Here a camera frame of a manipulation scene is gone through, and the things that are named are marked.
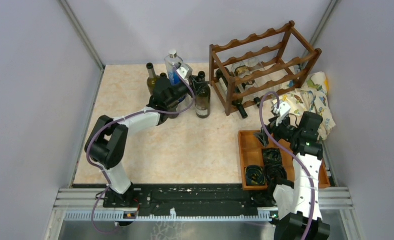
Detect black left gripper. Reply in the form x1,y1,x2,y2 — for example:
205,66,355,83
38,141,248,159
166,74,208,107

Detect green wine bottle grey capsule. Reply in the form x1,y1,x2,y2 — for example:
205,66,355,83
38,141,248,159
194,71,211,119

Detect green wine bottle dark label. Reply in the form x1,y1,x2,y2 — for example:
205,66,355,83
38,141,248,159
159,72,168,79

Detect clear whisky bottle black label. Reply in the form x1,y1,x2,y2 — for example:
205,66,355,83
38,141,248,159
230,62,265,109

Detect square clear glass bottle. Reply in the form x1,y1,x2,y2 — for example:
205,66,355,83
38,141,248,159
248,57,284,97

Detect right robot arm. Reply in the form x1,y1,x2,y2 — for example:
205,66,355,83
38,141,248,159
255,111,331,240

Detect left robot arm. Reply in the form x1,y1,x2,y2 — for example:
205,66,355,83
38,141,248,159
84,75,196,207

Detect clear blue vodka bottle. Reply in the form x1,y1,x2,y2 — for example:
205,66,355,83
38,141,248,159
164,49,183,86

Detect wooden wine rack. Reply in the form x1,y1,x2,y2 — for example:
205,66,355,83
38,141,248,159
208,21,322,116

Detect green wine bottle far left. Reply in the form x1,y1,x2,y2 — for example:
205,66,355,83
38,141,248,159
146,62,160,96

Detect wooden compartment tray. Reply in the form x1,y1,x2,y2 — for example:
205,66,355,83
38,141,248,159
238,130,331,191

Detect rolled green patterned tie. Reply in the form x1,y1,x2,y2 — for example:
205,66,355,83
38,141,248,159
262,148,282,165

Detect rolled dark striped tie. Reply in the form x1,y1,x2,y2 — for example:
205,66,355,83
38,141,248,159
264,164,287,185

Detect rolled dark patterned tie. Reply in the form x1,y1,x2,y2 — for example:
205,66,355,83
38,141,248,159
244,165,266,186

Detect dinosaur print cloth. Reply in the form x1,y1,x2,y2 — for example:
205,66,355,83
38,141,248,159
279,72,336,140

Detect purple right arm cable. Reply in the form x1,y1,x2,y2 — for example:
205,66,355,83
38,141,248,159
259,91,317,240

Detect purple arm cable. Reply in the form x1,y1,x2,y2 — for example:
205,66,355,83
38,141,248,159
259,91,317,240
85,66,196,235

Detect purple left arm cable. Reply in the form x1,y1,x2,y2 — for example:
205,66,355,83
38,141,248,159
85,66,196,235

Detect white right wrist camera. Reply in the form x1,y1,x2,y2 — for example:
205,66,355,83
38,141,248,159
272,101,291,120

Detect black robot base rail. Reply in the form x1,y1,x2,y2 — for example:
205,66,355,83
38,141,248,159
102,183,284,219

